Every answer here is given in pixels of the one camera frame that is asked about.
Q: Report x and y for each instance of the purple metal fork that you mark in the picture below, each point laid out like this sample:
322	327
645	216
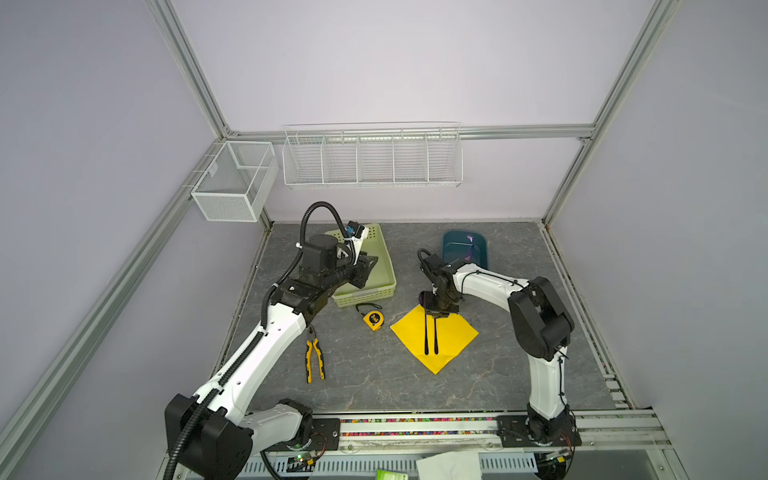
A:
435	336

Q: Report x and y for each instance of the small white wire basket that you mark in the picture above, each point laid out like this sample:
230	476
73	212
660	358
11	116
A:
236	183

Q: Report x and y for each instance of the light green perforated basket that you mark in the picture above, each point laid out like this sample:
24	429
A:
381	283

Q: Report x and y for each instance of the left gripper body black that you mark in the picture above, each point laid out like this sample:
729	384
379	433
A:
355	275

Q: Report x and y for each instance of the yellow tape measure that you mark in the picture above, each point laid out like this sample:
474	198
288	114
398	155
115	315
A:
371	314

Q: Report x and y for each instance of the white paper sheet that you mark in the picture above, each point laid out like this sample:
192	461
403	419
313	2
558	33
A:
459	465

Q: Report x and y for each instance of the green small object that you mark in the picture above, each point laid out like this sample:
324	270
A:
389	475

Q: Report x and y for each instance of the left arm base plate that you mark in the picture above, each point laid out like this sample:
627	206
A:
317	434

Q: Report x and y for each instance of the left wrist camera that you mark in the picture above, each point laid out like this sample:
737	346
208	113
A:
355	234

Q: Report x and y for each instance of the yellow paper napkin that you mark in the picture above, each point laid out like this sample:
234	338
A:
455	335

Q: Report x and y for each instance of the teal plastic tray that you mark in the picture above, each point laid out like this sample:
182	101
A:
452	251

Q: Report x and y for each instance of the long white wire shelf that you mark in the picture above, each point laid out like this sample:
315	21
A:
389	154

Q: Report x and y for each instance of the purple metal spoon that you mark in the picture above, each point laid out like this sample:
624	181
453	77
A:
423	302

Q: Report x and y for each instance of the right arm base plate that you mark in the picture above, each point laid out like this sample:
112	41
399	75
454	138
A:
517	431

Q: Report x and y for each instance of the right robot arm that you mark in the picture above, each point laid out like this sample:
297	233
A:
542	326

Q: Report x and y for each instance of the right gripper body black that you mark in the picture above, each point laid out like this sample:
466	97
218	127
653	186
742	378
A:
437	305

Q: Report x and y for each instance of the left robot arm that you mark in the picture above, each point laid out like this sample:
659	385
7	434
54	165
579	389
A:
213	432

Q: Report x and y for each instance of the yellow black pliers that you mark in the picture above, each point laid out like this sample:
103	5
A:
314	357

